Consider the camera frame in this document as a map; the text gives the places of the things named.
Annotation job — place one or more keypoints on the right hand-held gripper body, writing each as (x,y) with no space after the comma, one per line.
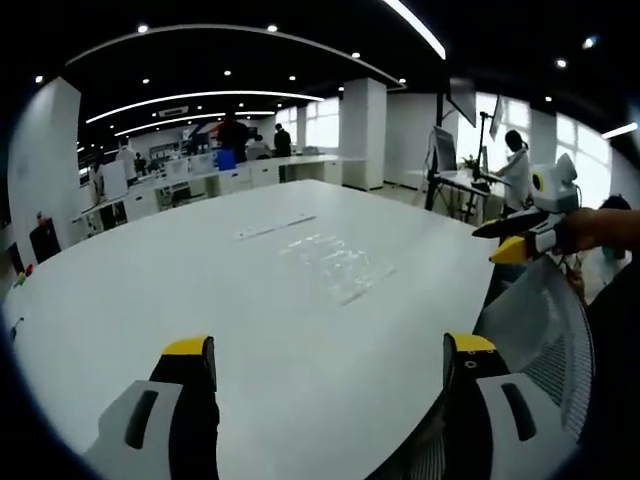
(556,187)

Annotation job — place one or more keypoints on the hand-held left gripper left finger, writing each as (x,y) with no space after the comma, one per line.
(150,425)

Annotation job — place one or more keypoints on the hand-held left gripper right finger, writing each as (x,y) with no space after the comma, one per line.
(492,425)

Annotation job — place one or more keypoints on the clear resealable plastic bag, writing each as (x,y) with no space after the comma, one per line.
(332,265)

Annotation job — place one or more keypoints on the person's right hand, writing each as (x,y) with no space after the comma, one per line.
(580,230)

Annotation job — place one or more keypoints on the black-legged standing desk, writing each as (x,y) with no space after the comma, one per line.
(462,192)

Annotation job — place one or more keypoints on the small green plant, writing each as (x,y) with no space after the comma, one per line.
(469,162)

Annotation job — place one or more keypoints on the grey mesh office chair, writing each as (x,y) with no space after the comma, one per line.
(540,320)

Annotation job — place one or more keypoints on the computer monitor on stand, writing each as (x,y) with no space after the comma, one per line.
(444,150)

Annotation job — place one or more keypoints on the hanging dark screen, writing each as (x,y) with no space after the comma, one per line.
(462,100)

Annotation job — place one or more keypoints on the person's dark clothing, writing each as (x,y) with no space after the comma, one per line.
(617,340)

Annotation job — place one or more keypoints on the small colourful toys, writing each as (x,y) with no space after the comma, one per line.
(24,276)

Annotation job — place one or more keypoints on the long ceiling light strip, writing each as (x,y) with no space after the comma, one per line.
(419,27)

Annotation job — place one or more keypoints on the long white counter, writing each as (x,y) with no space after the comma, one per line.
(210,182)

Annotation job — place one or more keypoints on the blue box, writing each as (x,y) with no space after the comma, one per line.
(226,161)

